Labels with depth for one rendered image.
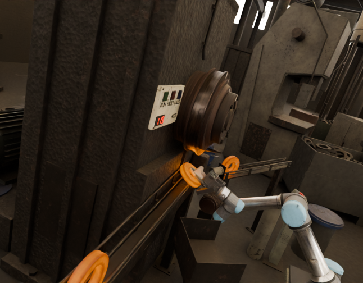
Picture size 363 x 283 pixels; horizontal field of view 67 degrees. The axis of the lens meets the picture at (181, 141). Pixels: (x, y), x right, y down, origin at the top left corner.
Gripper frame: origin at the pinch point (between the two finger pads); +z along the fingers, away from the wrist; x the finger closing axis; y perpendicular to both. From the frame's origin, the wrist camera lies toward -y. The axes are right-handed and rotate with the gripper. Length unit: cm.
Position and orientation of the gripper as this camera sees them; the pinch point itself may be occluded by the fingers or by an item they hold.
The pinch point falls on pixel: (191, 169)
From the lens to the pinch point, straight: 160.7
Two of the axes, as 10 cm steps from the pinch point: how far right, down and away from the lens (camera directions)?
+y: 5.6, -7.3, -3.8
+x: -3.5, 2.1, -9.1
